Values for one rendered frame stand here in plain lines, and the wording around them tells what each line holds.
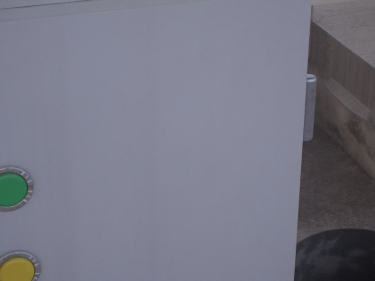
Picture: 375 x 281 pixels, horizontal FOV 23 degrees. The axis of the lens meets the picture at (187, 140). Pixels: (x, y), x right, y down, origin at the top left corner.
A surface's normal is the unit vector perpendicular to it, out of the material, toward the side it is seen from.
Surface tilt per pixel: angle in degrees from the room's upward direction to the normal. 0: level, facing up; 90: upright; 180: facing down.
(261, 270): 90
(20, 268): 90
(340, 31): 0
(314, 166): 0
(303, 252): 82
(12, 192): 90
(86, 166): 90
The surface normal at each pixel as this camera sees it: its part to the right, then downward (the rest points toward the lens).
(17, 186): 0.31, 0.43
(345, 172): 0.00, -0.89
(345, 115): -0.96, 0.19
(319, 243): 0.47, 0.26
